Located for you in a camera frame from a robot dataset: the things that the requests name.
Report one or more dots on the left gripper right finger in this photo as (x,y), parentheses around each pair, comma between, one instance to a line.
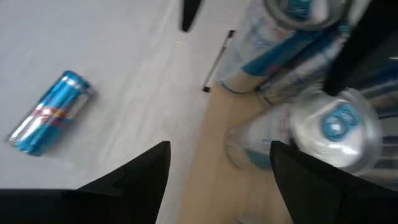
(326,199)

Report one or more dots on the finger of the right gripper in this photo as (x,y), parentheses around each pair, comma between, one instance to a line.
(360,40)
(189,12)

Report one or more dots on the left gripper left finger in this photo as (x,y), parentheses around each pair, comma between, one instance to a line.
(93,205)

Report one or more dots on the blue silver Red Bull can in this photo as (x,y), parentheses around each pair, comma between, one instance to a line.
(311,137)
(264,46)
(298,77)
(49,112)

